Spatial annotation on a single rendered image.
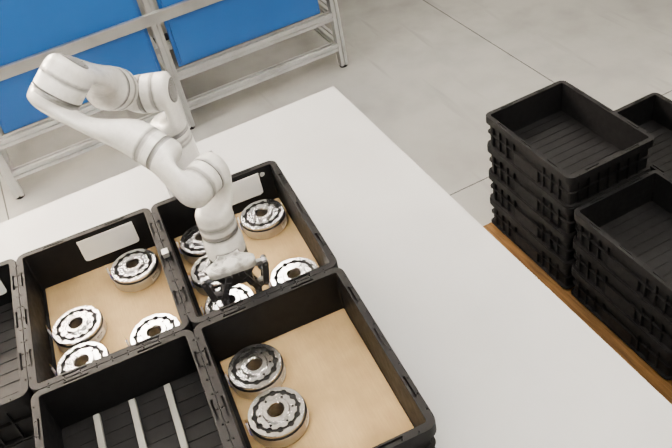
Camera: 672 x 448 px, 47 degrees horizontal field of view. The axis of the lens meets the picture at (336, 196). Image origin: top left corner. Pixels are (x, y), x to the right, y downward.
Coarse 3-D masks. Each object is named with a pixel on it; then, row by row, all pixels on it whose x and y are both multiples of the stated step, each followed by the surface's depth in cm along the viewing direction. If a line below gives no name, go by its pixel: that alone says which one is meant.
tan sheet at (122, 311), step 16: (96, 272) 172; (48, 288) 170; (64, 288) 169; (80, 288) 168; (96, 288) 167; (112, 288) 167; (160, 288) 164; (48, 304) 166; (64, 304) 165; (80, 304) 164; (96, 304) 164; (112, 304) 163; (128, 304) 162; (144, 304) 161; (160, 304) 160; (112, 320) 159; (128, 320) 158; (112, 336) 156; (128, 336) 155; (112, 352) 152
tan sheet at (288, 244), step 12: (288, 216) 175; (240, 228) 175; (288, 228) 172; (252, 240) 171; (264, 240) 170; (276, 240) 170; (288, 240) 169; (300, 240) 168; (252, 252) 168; (264, 252) 167; (276, 252) 167; (288, 252) 166; (300, 252) 165; (192, 264) 168; (276, 264) 164; (252, 288) 160; (264, 288) 159; (204, 300) 159; (204, 312) 157
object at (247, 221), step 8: (264, 200) 176; (272, 200) 176; (248, 208) 175; (272, 208) 173; (280, 208) 173; (240, 216) 173; (248, 216) 173; (272, 216) 171; (280, 216) 171; (248, 224) 170; (256, 224) 170; (264, 224) 170; (272, 224) 169
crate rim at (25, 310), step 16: (144, 208) 170; (112, 224) 168; (64, 240) 166; (160, 240) 161; (32, 256) 165; (160, 256) 157; (176, 288) 149; (176, 304) 145; (32, 336) 146; (160, 336) 140; (32, 352) 142; (128, 352) 138; (32, 368) 139; (80, 368) 137; (32, 384) 136; (48, 384) 136
